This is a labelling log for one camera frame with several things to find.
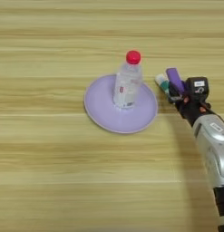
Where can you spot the purple rectangular block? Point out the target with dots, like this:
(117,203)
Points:
(175,78)

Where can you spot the small black box white label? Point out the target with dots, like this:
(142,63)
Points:
(198,85)

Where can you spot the clear bottle with red cap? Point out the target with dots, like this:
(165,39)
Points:
(128,81)

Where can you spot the lilac round plastic plate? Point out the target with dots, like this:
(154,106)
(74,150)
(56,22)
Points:
(101,105)

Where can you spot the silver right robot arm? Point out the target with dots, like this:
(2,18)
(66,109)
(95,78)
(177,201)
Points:
(213,142)

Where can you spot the white and teal glue stick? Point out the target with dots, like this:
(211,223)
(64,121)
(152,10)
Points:
(162,81)

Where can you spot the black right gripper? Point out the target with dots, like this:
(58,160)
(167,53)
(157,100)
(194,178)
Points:
(192,107)

